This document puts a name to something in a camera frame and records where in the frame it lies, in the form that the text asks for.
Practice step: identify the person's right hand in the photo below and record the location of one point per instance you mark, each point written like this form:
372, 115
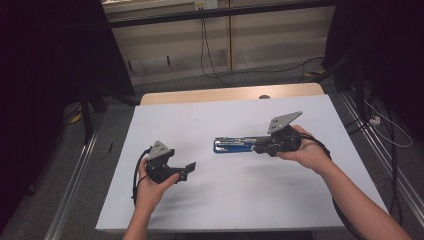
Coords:
310, 153

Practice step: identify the dark curtain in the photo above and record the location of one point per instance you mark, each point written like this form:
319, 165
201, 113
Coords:
383, 50
40, 66

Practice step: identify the white wall socket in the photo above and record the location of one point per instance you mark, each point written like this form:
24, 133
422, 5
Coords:
206, 4

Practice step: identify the aluminium floor rail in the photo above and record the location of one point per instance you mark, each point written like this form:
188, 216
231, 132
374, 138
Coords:
71, 186
383, 156

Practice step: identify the black metal stand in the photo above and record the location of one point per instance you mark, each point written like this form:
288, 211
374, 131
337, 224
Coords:
87, 113
358, 86

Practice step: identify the blue stapler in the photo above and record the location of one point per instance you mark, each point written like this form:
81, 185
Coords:
230, 145

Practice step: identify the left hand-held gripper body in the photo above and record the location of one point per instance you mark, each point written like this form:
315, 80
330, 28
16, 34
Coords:
160, 166

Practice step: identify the white power plug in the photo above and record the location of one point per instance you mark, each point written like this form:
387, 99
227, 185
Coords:
375, 120

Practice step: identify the yellow floor tape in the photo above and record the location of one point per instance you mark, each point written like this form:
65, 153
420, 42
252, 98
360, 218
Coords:
315, 73
76, 118

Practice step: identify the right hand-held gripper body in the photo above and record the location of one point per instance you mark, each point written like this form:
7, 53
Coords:
283, 140

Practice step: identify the person's left hand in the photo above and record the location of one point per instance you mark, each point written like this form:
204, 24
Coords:
150, 193

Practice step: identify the small black floor object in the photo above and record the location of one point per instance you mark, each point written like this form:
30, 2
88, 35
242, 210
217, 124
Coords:
110, 147

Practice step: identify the white table cover sheet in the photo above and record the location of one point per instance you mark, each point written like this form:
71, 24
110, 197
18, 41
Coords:
233, 200

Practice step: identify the black horizontal frame bar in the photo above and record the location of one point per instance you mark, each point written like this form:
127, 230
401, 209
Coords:
213, 14

